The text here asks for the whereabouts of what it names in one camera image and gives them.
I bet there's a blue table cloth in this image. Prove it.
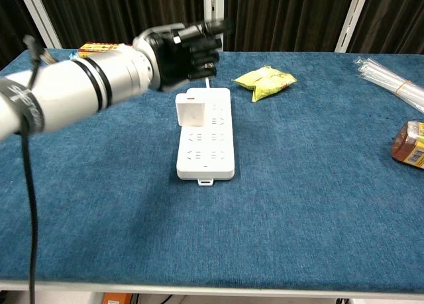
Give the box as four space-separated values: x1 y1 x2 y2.
0 48 424 293

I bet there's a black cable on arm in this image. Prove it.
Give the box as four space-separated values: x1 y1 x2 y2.
19 34 46 304

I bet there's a white power strip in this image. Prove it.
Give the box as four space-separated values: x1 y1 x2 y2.
176 87 236 187

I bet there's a tea bottle yellow label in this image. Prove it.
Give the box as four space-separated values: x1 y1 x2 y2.
391 120 424 170

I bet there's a dark pleated curtain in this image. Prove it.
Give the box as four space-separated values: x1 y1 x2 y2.
0 0 424 70

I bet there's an orange box under table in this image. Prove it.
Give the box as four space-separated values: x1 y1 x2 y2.
101 292 133 304

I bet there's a yellow green snack bag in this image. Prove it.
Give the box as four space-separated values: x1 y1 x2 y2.
232 66 297 103

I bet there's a white frame post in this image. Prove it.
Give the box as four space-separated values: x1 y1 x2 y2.
334 0 372 53
16 0 63 49
203 0 225 52

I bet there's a yellow red snack box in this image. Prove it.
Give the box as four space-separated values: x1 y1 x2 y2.
78 41 133 60

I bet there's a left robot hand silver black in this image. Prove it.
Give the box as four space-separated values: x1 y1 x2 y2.
132 18 233 93

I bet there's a clear wrapped straws bundle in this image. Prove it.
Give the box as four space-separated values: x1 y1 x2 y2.
352 56 424 115

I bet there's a white power adapter plug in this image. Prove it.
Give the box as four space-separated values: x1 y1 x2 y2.
175 93 206 128

